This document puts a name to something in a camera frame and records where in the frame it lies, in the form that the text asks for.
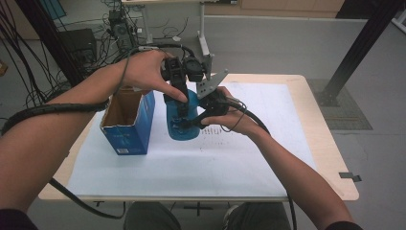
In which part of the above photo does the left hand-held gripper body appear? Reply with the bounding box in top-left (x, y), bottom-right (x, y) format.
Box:
top-left (160, 53), bottom-right (214, 97)

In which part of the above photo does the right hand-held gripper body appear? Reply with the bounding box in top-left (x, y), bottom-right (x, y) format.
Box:
top-left (195, 69), bottom-right (231, 119)

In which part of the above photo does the blue detergent bottle white cap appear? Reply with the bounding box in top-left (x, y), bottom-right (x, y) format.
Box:
top-left (165, 88), bottom-right (202, 142)

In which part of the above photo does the blue cardboard box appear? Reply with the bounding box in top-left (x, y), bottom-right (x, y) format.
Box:
top-left (99, 87), bottom-right (157, 157)

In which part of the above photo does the person's right hand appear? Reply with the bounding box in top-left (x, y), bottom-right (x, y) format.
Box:
top-left (200, 86), bottom-right (260, 137)

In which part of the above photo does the person's left hand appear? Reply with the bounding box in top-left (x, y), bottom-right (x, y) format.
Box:
top-left (122, 49), bottom-right (190, 104)

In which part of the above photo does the white sheet mat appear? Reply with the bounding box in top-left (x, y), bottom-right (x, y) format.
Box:
top-left (66, 80), bottom-right (318, 198)

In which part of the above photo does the black computer tower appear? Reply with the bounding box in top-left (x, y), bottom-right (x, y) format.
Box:
top-left (107, 9), bottom-right (139, 55)

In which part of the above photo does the light wooden table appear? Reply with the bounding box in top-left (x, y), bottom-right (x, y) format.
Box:
top-left (37, 73), bottom-right (360, 202)

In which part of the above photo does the person's dark trouser leg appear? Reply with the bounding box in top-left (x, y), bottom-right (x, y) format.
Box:
top-left (222, 201), bottom-right (294, 230)
top-left (123, 201), bottom-right (183, 230)

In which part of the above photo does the wooden cabinet base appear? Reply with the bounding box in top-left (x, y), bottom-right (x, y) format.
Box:
top-left (204, 0), bottom-right (346, 19)

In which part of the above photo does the black square case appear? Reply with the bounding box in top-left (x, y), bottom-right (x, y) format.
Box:
top-left (58, 28), bottom-right (98, 67)

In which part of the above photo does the dark grid floor mat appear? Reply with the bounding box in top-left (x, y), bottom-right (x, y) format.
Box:
top-left (307, 78), bottom-right (373, 131)

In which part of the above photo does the blue board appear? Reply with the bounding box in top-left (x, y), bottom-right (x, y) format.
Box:
top-left (39, 0), bottom-right (68, 21)

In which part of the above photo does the black tape strip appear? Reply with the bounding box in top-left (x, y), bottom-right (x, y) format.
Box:
top-left (338, 172), bottom-right (363, 183)

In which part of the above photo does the white metal desk frame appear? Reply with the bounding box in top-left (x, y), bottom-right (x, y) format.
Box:
top-left (122, 0), bottom-right (212, 61)

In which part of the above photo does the black corrugated left gripper cable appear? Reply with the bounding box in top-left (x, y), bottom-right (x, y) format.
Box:
top-left (0, 42), bottom-right (196, 221)

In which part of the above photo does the black metal frame post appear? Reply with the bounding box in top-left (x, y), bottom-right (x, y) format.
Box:
top-left (13, 0), bottom-right (88, 87)
top-left (318, 0), bottom-right (406, 107)

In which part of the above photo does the tangle of black floor cables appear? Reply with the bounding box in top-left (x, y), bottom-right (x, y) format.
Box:
top-left (0, 0), bottom-right (192, 109)

